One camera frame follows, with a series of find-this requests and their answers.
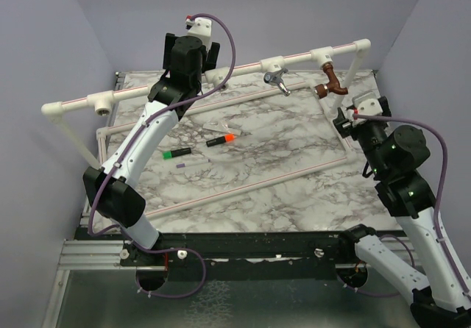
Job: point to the green capped black marker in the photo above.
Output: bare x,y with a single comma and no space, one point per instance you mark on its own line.
176,153

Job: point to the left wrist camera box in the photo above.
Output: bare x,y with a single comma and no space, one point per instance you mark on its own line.
200,28

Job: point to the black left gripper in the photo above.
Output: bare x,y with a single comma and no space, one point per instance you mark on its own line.
210,56

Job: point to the brown faucet chrome knob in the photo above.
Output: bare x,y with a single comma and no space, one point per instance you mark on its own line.
332,86

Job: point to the purple capped white pen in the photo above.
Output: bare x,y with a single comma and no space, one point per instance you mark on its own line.
194,163

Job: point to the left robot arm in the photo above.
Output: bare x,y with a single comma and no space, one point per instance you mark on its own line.
111,188

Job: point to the grey chrome lever faucet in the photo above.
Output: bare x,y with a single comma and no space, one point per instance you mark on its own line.
275,79

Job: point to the orange capped black marker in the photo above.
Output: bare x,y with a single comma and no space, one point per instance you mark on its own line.
220,140

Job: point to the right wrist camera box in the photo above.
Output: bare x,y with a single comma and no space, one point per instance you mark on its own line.
364,104

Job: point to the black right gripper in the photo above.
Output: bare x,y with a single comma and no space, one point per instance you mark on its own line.
344,126

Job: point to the white PVC pipe frame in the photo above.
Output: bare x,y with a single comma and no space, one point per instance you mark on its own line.
216,77

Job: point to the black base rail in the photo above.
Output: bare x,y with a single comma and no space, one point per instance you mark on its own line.
239,256

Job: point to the clear plastic bag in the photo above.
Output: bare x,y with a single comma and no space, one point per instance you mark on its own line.
223,127

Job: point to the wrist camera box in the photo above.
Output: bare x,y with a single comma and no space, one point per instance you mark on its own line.
364,104
200,28

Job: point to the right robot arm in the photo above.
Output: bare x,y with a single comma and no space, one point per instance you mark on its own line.
439,295

